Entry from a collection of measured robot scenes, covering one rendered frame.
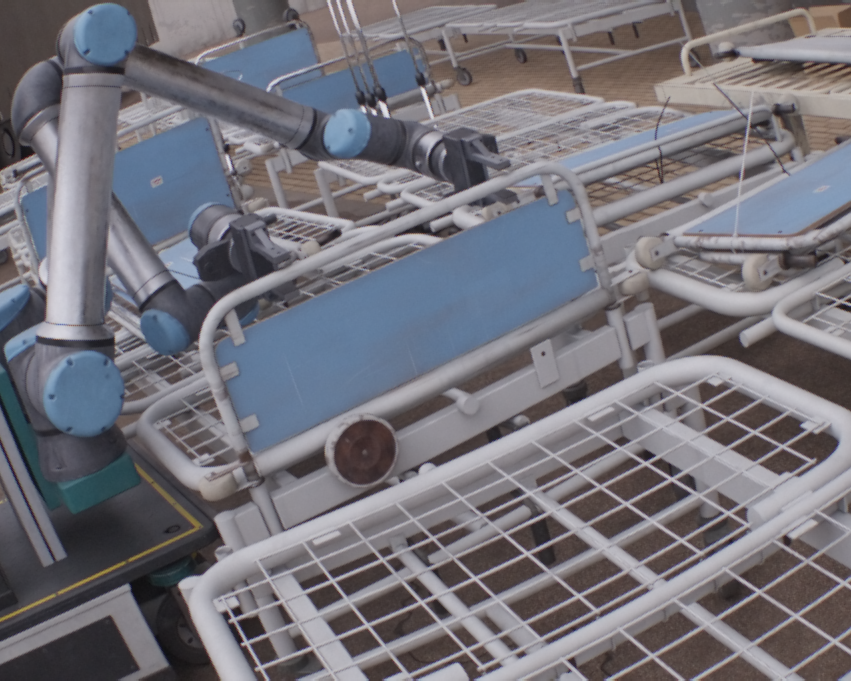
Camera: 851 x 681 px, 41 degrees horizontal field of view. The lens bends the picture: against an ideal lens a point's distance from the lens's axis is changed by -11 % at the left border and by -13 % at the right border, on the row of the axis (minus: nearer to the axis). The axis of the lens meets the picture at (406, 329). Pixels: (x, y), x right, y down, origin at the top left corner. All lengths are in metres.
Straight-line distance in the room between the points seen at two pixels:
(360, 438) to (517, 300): 0.37
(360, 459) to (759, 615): 0.76
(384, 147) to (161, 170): 1.76
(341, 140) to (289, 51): 5.08
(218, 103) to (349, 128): 0.25
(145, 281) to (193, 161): 1.83
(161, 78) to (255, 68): 5.06
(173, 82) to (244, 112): 0.16
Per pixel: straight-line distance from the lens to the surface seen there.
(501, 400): 2.14
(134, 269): 2.17
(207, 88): 2.26
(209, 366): 1.92
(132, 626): 2.33
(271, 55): 7.29
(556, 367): 2.19
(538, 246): 2.16
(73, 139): 2.03
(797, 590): 2.15
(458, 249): 2.08
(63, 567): 2.39
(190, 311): 2.15
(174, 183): 3.96
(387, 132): 2.27
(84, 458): 2.22
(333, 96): 5.32
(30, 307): 2.67
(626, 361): 2.28
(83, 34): 2.02
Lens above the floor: 1.24
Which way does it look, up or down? 18 degrees down
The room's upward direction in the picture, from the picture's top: 18 degrees counter-clockwise
